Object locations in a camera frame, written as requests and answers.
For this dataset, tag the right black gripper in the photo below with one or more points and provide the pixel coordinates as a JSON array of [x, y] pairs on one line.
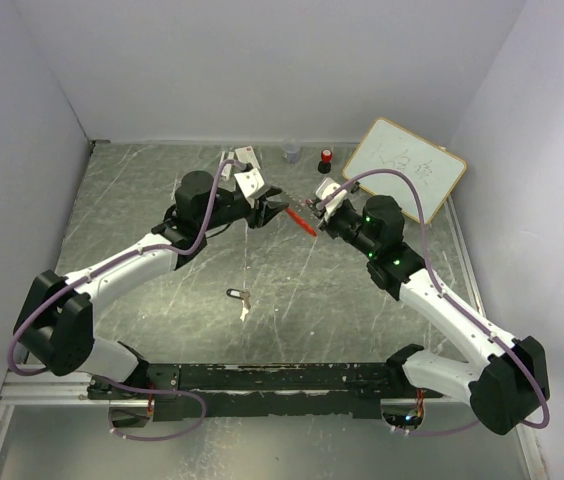
[[327, 223]]

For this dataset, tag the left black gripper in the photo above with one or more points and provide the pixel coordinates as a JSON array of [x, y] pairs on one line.
[[272, 210]]

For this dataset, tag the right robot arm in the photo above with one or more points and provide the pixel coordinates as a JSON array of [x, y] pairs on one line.
[[502, 378]]

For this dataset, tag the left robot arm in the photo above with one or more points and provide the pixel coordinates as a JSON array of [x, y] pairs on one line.
[[56, 323]]

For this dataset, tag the white staples box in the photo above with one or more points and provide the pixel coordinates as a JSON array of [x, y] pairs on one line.
[[247, 158]]

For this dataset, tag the white stapler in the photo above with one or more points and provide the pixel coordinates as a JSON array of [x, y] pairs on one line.
[[226, 159]]

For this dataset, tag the clear paperclip jar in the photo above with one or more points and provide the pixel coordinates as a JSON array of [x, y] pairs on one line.
[[291, 150]]

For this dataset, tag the red black stamp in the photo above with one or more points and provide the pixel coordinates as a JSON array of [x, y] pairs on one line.
[[324, 165]]

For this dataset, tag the black key tag with key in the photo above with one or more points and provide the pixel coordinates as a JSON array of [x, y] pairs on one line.
[[242, 295]]

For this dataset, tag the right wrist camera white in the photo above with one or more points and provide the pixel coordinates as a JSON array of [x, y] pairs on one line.
[[329, 197]]

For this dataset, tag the small whiteboard wood frame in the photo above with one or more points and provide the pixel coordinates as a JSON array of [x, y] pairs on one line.
[[432, 170]]

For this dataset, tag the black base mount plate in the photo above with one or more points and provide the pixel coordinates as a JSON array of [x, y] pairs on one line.
[[359, 389]]

